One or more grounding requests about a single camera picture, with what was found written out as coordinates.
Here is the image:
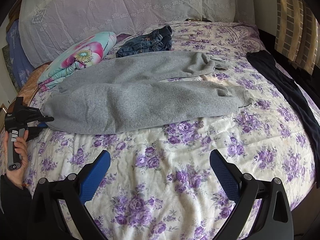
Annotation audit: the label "blue patterned pillow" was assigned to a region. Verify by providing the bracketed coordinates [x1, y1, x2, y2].
[6, 20, 34, 88]

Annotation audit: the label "grey fleece sweatpants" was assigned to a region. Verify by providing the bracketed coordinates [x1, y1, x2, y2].
[41, 51, 252, 135]

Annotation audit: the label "folded floral teal blanket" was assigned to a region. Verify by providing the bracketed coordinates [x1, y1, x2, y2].
[37, 31, 117, 91]

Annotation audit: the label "white lace headboard cover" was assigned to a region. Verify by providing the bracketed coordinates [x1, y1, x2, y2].
[19, 0, 238, 66]

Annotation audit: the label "striped beige curtain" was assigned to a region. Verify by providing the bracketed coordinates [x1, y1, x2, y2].
[275, 0, 319, 75]

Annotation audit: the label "orange brown pillow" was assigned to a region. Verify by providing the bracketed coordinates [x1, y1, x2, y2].
[17, 62, 51, 106]

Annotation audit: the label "purple floral bedspread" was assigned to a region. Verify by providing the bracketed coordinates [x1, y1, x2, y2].
[24, 22, 315, 239]

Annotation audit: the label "person's left hand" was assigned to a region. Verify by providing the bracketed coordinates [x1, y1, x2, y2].
[6, 130, 29, 189]

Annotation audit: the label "folded blue denim jeans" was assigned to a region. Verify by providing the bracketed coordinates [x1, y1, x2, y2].
[116, 25, 172, 57]

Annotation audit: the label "dark navy pants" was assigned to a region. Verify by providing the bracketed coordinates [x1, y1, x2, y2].
[246, 50, 320, 140]

